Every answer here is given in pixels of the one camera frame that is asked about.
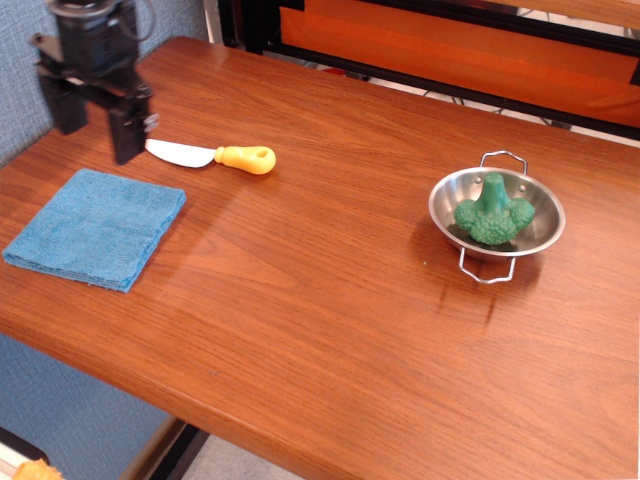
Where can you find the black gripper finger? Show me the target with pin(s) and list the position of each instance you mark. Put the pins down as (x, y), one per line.
(130, 123)
(66, 106)

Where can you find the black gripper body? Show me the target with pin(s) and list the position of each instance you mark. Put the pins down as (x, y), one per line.
(96, 50)

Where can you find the green toy broccoli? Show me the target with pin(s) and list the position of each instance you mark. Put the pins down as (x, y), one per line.
(494, 218)

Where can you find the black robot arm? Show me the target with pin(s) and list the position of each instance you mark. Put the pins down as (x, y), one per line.
(93, 58)

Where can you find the orange panel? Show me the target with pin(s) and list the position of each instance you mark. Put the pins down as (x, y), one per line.
(571, 78)

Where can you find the small steel handled bowl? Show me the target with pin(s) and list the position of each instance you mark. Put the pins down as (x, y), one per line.
(546, 228)

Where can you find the orange object at corner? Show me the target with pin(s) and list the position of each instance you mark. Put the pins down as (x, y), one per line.
(22, 460)

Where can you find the black metal frame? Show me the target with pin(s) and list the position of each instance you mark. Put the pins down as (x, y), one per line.
(606, 25)

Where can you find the yellow-handled toy knife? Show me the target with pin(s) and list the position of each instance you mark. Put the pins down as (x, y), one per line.
(257, 160)

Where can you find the blue cloth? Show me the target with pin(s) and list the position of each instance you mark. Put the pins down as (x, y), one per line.
(99, 229)

